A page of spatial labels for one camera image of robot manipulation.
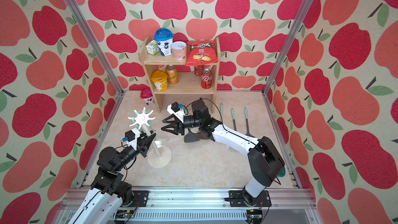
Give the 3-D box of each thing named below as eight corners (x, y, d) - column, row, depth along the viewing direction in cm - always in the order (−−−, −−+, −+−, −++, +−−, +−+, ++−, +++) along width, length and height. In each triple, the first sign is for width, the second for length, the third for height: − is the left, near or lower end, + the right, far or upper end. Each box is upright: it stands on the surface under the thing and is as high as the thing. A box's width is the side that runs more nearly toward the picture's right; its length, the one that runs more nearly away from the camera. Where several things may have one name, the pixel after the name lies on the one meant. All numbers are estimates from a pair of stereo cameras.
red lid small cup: (143, 106, 115) (139, 96, 106) (145, 97, 120) (142, 87, 112) (154, 106, 115) (150, 96, 106) (156, 97, 120) (152, 87, 112)
